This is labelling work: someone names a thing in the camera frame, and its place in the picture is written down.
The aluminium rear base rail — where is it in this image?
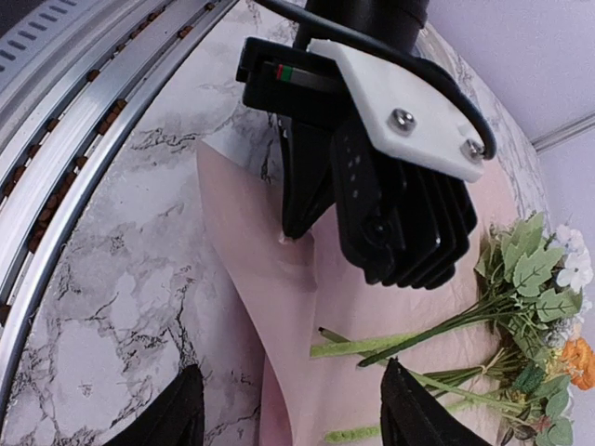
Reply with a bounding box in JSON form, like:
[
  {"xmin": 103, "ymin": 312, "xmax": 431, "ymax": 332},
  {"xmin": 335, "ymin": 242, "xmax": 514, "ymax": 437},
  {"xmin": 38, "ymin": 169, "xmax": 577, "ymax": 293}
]
[{"xmin": 531, "ymin": 111, "xmax": 595, "ymax": 153}]

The orange fake flower stem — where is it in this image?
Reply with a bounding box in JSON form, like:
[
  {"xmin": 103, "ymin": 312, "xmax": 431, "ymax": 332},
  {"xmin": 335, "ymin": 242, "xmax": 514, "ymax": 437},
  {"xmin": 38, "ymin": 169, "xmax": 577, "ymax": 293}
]
[{"xmin": 562, "ymin": 337, "xmax": 594, "ymax": 390}]

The pink wrapping paper sheet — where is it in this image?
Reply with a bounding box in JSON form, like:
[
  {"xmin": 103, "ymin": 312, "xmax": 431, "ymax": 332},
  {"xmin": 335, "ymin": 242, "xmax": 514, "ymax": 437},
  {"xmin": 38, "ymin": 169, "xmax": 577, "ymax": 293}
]
[{"xmin": 197, "ymin": 143, "xmax": 518, "ymax": 445}]

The aluminium front rail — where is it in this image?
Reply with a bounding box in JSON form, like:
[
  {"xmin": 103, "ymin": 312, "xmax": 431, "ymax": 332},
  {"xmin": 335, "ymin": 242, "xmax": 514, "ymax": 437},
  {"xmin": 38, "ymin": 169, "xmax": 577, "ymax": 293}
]
[{"xmin": 1, "ymin": 1, "xmax": 231, "ymax": 371}]

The white fake flower bunch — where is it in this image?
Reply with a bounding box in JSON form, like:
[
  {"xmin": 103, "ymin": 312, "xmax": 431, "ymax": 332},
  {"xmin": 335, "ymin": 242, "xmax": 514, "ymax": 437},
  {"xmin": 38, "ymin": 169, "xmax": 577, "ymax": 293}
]
[{"xmin": 359, "ymin": 214, "xmax": 594, "ymax": 445}]

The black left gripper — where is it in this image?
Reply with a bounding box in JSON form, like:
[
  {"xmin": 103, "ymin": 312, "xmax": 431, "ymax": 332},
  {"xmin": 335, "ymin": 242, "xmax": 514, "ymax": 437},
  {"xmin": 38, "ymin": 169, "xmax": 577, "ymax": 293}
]
[{"xmin": 236, "ymin": 1, "xmax": 428, "ymax": 240}]

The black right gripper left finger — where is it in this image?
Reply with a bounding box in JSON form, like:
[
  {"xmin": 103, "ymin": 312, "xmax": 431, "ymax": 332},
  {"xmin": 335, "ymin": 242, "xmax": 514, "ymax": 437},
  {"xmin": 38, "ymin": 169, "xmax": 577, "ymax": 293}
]
[{"xmin": 106, "ymin": 364, "xmax": 205, "ymax": 446}]

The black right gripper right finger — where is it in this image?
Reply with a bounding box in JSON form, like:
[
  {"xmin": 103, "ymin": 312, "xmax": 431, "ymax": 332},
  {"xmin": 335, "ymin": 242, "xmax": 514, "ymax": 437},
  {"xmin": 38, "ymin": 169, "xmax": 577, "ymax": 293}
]
[{"xmin": 380, "ymin": 359, "xmax": 472, "ymax": 445}]

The peach fake flower stem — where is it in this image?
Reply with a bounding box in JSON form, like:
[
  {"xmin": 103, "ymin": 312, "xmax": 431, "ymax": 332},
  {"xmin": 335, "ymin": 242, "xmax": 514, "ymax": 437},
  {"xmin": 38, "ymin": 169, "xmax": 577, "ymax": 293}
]
[{"xmin": 310, "ymin": 321, "xmax": 480, "ymax": 359}]

